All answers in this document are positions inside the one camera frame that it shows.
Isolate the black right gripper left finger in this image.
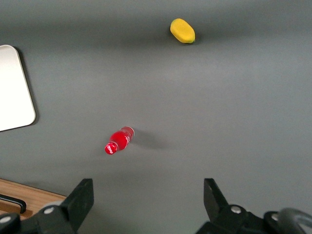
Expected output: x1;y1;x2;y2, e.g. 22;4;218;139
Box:
0;178;95;234

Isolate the black metal handle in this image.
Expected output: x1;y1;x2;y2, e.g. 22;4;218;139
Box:
0;193;27;214

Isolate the cream plastic tray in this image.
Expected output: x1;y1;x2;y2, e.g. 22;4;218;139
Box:
0;44;37;132

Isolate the red cola bottle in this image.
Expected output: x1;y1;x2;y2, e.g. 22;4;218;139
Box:
104;126;136;156

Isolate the yellow sponge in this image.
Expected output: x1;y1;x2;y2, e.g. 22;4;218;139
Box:
170;18;196;44

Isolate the wooden board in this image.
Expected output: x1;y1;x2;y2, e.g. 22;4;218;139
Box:
0;178;67;220

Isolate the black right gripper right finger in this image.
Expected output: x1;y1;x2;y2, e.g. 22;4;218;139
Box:
195;178;312;234

